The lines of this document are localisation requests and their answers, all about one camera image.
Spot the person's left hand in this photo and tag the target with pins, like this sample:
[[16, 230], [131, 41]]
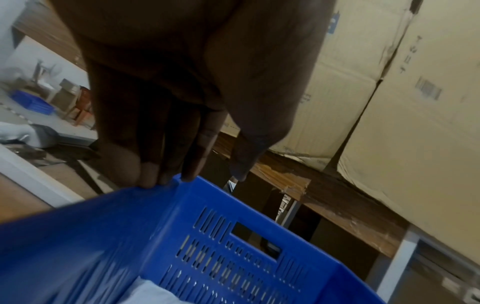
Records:
[[187, 71]]

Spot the cardboard box with blue logo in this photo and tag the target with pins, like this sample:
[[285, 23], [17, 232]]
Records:
[[427, 148]]

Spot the white metal shelf leg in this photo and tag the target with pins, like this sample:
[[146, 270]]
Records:
[[396, 267]]

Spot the brown wooden chair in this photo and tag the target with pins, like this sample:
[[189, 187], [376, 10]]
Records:
[[81, 107]]

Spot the plain cardboard box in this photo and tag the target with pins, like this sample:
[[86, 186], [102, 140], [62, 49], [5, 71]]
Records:
[[337, 89]]

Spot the small blue crate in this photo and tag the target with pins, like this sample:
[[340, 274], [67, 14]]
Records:
[[31, 102]]

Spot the blue plastic crate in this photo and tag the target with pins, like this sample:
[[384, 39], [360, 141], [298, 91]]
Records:
[[135, 231]]

